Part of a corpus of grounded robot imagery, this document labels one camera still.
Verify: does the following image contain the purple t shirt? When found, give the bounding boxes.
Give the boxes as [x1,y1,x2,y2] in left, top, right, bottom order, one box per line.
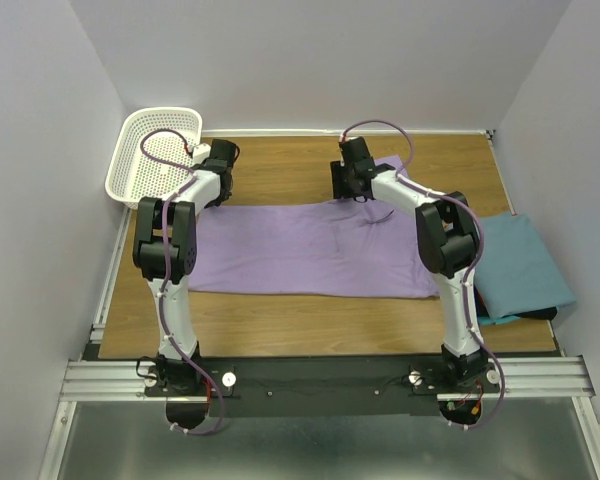
[187,154,440,300]

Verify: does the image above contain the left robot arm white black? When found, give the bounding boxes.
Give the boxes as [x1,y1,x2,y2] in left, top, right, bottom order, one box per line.
[132,133,240,395]

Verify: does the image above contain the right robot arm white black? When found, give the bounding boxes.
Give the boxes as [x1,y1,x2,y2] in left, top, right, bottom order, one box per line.
[330,136,489,386]

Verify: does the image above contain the folded teal t shirt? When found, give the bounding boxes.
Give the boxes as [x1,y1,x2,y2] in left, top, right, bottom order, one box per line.
[474,213,576,318]

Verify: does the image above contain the white plastic laundry basket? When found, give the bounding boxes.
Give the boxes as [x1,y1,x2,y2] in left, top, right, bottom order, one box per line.
[105,107,203,209]

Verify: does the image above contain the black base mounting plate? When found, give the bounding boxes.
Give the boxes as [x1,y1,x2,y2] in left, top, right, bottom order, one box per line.
[136,354,501,431]

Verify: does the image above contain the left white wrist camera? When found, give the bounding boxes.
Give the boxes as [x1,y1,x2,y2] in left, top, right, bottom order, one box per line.
[188,143,211,164]

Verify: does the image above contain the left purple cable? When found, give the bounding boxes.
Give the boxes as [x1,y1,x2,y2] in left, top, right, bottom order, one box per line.
[139,129,226,437]

